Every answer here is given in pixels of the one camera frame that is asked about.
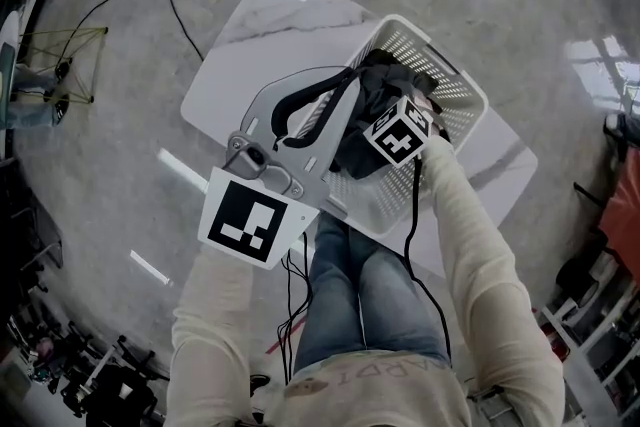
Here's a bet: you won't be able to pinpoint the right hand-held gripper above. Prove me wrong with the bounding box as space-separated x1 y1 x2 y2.
361 94 435 167

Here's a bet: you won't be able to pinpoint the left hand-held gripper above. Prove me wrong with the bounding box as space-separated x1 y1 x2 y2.
197 64 364 272

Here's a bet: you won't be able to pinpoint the black clothes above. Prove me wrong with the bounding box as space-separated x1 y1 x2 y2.
330 47 454 182

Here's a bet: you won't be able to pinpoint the white plastic laundry basket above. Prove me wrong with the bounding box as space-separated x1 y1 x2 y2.
319 13 491 237

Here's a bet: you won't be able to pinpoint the person's left forearm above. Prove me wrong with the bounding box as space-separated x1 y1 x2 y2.
171 239 274 361

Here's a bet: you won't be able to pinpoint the person's right forearm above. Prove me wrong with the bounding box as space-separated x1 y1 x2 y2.
418 134 532 316

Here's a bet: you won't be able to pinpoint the person's right hand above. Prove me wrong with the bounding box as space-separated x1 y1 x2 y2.
412 93 445 137

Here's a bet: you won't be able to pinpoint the white low table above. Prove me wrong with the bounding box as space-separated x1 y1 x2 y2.
178 0 540 282

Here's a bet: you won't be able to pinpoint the person's blue jeans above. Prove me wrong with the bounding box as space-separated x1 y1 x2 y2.
292 209 452 374

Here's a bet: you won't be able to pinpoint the pink cloth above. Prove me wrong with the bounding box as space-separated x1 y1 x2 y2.
596 158 640 269

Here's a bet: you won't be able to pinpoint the person's cream sweatshirt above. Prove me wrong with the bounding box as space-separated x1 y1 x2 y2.
168 347 569 427

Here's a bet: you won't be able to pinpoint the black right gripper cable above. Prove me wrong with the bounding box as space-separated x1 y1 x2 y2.
403 154 454 361

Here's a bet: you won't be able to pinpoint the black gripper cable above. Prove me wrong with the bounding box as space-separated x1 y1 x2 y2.
403 154 454 361
277 232 315 386

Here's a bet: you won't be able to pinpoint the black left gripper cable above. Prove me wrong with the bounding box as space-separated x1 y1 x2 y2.
277 232 315 386

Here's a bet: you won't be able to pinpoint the gold wire side table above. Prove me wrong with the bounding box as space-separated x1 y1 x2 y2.
17 26 110 105

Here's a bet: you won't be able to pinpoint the grey shoulder strap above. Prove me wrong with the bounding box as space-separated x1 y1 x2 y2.
467 384 519 422

